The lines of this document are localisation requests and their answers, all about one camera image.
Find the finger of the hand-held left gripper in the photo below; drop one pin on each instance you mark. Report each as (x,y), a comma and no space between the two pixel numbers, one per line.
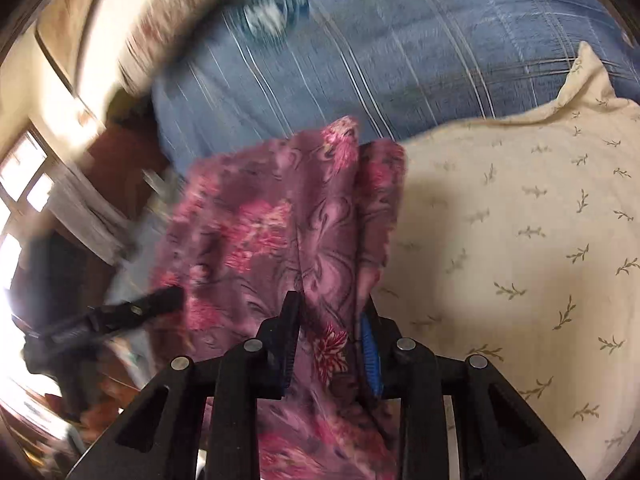
(150,301)

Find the cream leaf-print blanket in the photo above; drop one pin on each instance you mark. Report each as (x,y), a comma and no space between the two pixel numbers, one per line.
(525,220)

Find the blue plaid shirt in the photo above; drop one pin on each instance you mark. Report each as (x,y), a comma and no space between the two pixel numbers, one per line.
(400,35)

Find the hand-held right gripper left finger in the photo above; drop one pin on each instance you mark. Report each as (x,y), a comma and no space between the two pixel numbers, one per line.
(290,340)

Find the pink floral cloth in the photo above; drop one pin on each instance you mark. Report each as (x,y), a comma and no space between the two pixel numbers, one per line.
(260,220)

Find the window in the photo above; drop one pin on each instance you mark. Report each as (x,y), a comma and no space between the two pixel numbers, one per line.
(22,170)

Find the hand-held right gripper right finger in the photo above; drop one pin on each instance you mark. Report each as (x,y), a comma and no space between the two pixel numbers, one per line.
(369,355)

